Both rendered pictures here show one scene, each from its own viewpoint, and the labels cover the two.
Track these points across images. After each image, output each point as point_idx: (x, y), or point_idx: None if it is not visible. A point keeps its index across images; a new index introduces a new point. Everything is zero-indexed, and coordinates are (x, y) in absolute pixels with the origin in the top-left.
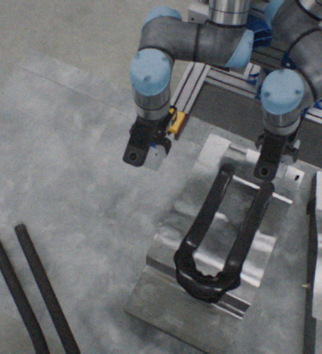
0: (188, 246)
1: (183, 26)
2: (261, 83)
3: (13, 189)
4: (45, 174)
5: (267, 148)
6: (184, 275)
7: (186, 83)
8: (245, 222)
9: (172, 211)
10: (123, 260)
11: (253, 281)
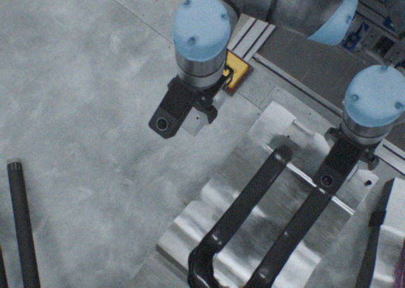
0: (211, 242)
1: None
2: (354, 30)
3: (18, 114)
4: (61, 104)
5: (338, 152)
6: (199, 275)
7: None
8: (290, 225)
9: (202, 192)
10: (131, 233)
11: None
